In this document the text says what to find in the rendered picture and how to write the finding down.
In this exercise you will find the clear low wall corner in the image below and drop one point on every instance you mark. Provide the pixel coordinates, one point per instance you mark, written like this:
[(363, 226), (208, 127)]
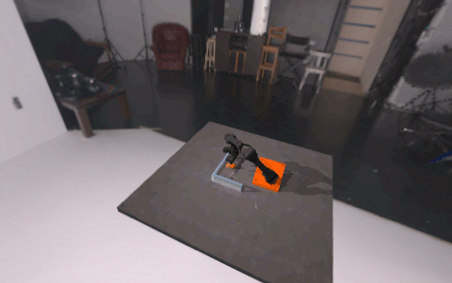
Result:
[(225, 182)]

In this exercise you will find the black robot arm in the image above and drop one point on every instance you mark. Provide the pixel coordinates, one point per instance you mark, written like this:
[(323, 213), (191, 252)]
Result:
[(250, 154)]

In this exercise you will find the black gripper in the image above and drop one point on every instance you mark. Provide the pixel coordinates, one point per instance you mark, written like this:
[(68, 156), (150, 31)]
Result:
[(234, 152)]

